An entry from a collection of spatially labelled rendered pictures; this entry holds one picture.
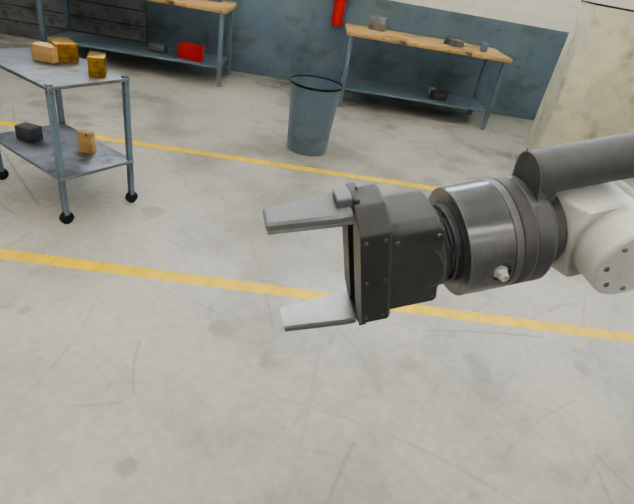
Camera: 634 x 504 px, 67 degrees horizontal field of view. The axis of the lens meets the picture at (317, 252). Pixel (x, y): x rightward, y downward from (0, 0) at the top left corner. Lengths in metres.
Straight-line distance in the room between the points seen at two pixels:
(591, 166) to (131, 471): 1.82
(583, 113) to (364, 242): 5.50
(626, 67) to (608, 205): 5.39
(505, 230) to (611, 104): 5.49
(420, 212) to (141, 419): 1.86
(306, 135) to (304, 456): 3.14
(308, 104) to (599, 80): 2.92
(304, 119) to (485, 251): 4.16
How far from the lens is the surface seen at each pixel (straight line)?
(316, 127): 4.50
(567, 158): 0.39
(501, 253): 0.37
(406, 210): 0.36
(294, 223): 0.33
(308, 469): 2.01
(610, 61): 5.74
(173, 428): 2.09
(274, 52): 7.21
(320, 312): 0.41
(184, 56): 6.61
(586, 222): 0.41
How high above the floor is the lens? 1.66
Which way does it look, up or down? 32 degrees down
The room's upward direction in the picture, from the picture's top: 11 degrees clockwise
